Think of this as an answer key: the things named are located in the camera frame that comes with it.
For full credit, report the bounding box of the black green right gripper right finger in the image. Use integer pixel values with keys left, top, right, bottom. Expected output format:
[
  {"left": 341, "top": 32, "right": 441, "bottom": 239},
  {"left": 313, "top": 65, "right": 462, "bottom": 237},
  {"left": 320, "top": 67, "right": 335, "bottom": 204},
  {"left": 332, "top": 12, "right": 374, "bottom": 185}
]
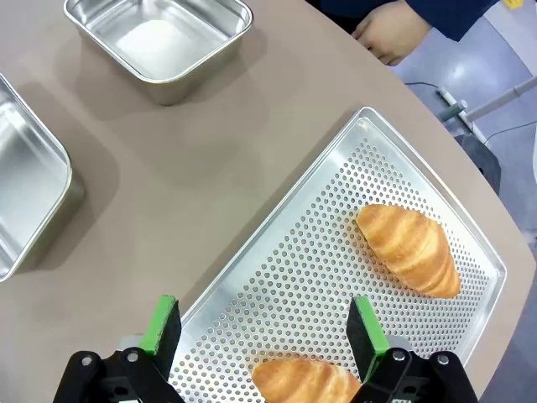
[{"left": 346, "top": 296, "right": 479, "bottom": 403}]

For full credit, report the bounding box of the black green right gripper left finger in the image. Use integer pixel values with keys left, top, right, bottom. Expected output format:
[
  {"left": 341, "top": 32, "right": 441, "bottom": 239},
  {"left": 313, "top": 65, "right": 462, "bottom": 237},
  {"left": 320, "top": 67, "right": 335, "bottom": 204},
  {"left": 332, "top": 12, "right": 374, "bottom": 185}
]
[{"left": 52, "top": 295, "right": 185, "bottom": 403}]

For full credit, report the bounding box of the golden croissant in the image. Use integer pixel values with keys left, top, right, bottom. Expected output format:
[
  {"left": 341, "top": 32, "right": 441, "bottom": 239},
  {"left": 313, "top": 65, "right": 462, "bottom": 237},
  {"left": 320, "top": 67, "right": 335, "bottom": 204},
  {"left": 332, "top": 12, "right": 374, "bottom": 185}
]
[
  {"left": 355, "top": 203, "right": 461, "bottom": 300},
  {"left": 250, "top": 357, "right": 362, "bottom": 403}
]

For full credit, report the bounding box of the person's left forearm navy sleeve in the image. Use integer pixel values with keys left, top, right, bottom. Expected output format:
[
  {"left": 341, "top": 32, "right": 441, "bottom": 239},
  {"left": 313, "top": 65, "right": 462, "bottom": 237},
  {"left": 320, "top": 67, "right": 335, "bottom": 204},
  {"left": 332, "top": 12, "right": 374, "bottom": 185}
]
[{"left": 403, "top": 0, "right": 503, "bottom": 43}]

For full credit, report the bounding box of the open stainless steel container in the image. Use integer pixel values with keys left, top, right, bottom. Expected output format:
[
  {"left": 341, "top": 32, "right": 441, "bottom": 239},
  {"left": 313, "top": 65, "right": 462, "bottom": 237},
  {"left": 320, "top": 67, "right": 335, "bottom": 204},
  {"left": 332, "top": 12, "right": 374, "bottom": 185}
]
[{"left": 63, "top": 0, "right": 254, "bottom": 107}]

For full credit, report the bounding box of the person's left hand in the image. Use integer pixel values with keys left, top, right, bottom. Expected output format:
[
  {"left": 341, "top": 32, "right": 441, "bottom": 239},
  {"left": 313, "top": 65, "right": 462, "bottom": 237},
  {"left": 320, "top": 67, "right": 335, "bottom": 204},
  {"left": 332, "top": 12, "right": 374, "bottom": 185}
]
[{"left": 351, "top": 1, "right": 433, "bottom": 67}]

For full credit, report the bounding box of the perforated aluminium baking tray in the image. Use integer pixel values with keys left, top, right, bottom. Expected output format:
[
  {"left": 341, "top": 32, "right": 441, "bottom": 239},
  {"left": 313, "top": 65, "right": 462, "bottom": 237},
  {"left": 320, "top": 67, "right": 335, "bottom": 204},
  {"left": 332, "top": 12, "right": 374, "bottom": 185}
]
[{"left": 167, "top": 106, "right": 508, "bottom": 403}]

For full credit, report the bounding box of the black base block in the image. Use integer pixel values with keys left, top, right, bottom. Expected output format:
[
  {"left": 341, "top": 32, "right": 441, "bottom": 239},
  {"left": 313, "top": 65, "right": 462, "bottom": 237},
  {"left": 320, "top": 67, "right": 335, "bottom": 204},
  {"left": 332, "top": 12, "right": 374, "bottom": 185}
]
[{"left": 459, "top": 133, "right": 503, "bottom": 195}]

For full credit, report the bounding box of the person torso navy jacket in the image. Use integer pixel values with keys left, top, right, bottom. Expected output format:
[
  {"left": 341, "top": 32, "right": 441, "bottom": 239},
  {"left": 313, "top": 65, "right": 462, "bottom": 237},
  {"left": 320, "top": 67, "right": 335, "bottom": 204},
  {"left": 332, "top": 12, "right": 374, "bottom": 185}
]
[{"left": 305, "top": 0, "right": 406, "bottom": 35}]

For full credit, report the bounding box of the thin black floor cable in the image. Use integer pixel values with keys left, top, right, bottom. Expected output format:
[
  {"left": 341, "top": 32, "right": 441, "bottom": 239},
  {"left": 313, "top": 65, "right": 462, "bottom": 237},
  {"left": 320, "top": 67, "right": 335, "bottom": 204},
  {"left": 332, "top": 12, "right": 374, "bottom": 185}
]
[{"left": 404, "top": 80, "right": 441, "bottom": 94}]

